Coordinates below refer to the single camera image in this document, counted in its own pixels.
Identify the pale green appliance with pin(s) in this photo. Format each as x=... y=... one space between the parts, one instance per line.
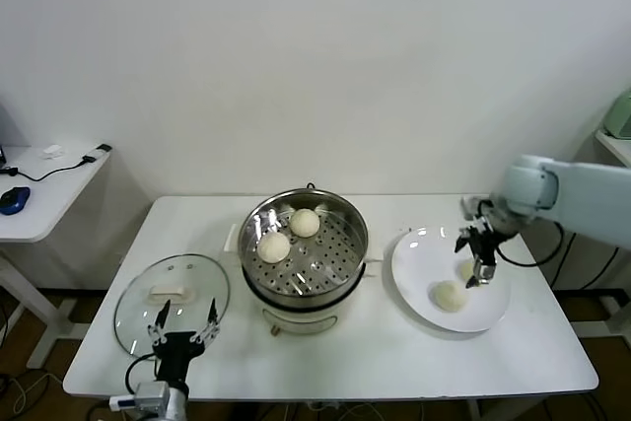
x=620 y=118

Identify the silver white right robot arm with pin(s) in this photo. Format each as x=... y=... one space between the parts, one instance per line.
x=581 y=194

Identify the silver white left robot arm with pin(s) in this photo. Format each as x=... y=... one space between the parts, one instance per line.
x=176 y=403

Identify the black silver adapter dongle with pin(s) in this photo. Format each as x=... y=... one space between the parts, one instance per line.
x=98 y=152

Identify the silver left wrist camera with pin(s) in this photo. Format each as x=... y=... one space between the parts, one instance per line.
x=148 y=391

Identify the blue computer mouse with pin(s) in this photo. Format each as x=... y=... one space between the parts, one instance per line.
x=16 y=199

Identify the small white plastic object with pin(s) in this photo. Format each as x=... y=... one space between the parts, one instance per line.
x=53 y=151

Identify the white round plate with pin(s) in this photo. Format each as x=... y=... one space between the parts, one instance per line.
x=419 y=263

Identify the white electric cooker base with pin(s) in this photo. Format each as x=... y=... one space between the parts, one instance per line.
x=301 y=322

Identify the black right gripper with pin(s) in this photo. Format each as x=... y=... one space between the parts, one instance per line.
x=485 y=243

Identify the white side desk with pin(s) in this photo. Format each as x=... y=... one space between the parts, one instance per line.
x=49 y=204

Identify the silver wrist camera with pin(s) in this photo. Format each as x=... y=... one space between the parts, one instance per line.
x=467 y=205
x=148 y=391

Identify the stainless steel steamer basket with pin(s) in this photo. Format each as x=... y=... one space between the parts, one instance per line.
x=335 y=253

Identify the white steamed baozi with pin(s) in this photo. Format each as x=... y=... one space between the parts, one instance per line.
x=466 y=271
x=449 y=296
x=303 y=222
x=273 y=247

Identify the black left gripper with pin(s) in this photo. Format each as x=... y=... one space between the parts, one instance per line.
x=173 y=349

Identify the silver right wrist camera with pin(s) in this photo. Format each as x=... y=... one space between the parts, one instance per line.
x=467 y=205

